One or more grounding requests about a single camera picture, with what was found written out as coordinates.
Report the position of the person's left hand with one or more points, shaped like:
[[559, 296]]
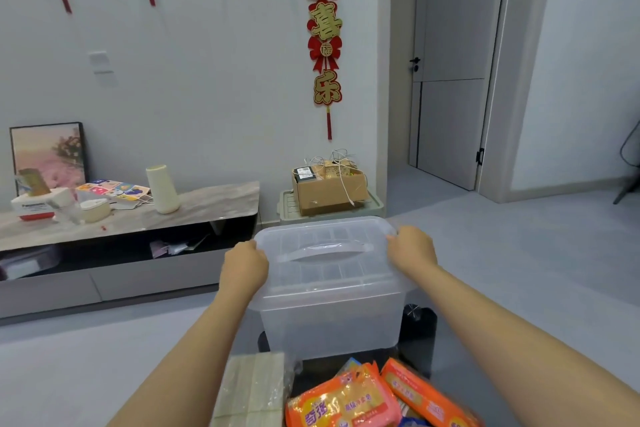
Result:
[[243, 266]]

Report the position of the person's right hand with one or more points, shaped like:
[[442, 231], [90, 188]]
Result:
[[412, 247]]

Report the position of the person's right fingers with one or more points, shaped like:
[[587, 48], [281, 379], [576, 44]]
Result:
[[395, 244]]

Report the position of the person's left fingers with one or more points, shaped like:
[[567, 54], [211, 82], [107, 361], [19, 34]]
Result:
[[260, 250]]

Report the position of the clear plastic storage box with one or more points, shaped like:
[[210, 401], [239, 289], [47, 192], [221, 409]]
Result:
[[330, 286]]

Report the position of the person's right forearm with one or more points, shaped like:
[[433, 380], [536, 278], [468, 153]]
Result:
[[525, 346]]

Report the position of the person's left forearm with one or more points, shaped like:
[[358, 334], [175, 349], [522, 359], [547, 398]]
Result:
[[182, 366]]

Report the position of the pale green plastic crate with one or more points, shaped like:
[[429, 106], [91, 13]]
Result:
[[295, 211]]

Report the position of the brown cardboard box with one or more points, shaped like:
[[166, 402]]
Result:
[[327, 189]]

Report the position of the cream cone-shaped vase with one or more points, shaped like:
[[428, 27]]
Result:
[[162, 189]]

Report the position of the blue packet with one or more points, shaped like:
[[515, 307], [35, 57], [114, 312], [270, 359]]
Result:
[[350, 366]]

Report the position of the grey tv cabinet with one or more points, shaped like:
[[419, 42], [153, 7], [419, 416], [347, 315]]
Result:
[[125, 251]]

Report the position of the pack of beige soap bars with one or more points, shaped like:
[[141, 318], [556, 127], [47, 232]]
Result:
[[250, 391]]

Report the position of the orange soap packet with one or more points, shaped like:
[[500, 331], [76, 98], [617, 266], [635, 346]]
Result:
[[345, 401], [425, 396]]

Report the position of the colourful card sheet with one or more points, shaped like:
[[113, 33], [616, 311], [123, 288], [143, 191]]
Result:
[[112, 190]]

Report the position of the round cream tape roll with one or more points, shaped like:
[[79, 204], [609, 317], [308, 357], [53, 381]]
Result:
[[95, 210]]

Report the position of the grey door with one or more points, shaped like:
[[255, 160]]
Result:
[[452, 61]]

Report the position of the long red hanging decoration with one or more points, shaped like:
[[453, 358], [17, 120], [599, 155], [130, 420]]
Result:
[[325, 31]]

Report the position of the framed pink landscape picture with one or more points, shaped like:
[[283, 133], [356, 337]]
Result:
[[50, 154]]

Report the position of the white and red box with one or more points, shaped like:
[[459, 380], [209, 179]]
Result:
[[32, 205]]

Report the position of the white wall switch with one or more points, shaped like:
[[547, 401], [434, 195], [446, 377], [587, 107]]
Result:
[[99, 62]]

